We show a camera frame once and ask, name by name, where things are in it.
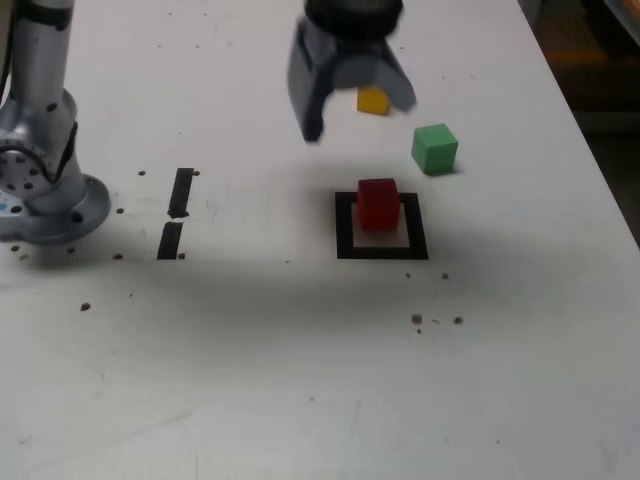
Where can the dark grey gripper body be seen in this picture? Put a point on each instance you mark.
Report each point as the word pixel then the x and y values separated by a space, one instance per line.
pixel 355 45

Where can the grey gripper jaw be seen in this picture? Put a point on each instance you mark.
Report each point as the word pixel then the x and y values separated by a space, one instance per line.
pixel 307 90
pixel 395 82

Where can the yellow cube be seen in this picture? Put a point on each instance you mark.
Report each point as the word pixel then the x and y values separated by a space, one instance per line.
pixel 372 102

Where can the green cube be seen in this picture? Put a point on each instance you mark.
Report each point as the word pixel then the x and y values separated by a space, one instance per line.
pixel 435 150

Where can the red cube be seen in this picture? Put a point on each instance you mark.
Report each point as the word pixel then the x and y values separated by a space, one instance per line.
pixel 377 205

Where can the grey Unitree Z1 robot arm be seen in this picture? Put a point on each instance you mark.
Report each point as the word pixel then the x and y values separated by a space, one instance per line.
pixel 40 75

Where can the black tape square outline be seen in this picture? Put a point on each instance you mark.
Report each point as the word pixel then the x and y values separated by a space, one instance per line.
pixel 345 235

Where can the black tape strip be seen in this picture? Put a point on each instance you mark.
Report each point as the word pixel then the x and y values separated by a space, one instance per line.
pixel 180 195

